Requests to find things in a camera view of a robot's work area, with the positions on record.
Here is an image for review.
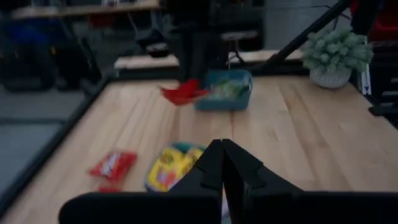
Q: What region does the teal plastic bin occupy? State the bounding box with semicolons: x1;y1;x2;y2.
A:
144;141;208;194

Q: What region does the green candy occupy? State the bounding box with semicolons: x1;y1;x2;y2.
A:
211;82;233;100
229;79;250;98

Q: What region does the green artificial potted plant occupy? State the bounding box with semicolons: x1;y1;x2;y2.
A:
300;26;374;90

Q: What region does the wooden background table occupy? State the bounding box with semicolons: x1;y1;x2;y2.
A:
114;49;304;71
12;0;160;17

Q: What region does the yellow purple candy pack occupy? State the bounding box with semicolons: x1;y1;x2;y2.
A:
146;146;205;193

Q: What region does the blue plastic bin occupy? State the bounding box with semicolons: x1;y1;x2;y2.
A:
194;68;253;112

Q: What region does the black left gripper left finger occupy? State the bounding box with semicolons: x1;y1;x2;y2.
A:
169;139;223;195

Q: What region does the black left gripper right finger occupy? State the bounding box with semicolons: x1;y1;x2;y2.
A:
222;138;304;200

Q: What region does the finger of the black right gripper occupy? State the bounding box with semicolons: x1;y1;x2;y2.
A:
178;61;193;84
192;61;206;90

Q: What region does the red Skittles candy pack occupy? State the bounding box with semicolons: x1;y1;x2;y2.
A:
160;78;210;107
88;150;139;185
98;185;123;193

